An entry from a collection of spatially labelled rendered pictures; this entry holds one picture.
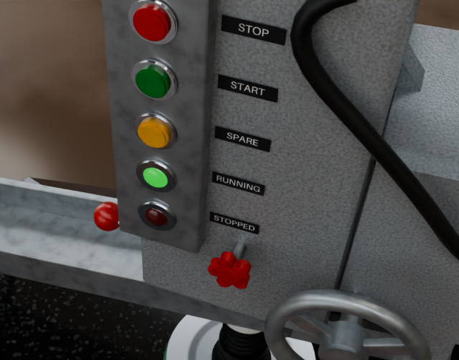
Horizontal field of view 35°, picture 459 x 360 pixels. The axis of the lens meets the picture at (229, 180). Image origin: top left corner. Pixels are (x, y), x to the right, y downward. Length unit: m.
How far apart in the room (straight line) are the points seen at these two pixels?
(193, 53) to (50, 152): 2.04
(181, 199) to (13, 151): 1.96
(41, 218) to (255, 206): 0.47
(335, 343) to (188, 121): 0.23
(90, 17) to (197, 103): 2.64
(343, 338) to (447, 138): 0.19
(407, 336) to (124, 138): 0.28
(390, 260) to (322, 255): 0.06
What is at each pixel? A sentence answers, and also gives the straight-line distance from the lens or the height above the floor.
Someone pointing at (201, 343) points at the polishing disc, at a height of 0.84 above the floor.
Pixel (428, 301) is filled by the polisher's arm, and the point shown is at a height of 1.21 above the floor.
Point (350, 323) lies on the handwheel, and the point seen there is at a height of 1.20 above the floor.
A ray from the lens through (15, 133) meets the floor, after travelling 2.63.
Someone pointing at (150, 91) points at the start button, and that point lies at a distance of 0.54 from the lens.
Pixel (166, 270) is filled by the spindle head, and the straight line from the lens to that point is 0.73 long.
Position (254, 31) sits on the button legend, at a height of 1.45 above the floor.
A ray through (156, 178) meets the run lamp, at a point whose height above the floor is 1.30.
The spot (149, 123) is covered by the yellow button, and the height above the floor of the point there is 1.36.
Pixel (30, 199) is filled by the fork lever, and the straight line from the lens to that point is 1.03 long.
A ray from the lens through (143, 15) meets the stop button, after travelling 0.50.
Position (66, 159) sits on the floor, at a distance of 2.50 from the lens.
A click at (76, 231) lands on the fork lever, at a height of 0.98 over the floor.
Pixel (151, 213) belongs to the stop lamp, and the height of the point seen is 1.26.
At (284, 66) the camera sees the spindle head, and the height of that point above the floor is 1.43.
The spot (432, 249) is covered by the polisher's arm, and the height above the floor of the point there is 1.27.
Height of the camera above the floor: 1.74
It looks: 46 degrees down
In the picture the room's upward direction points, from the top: 5 degrees clockwise
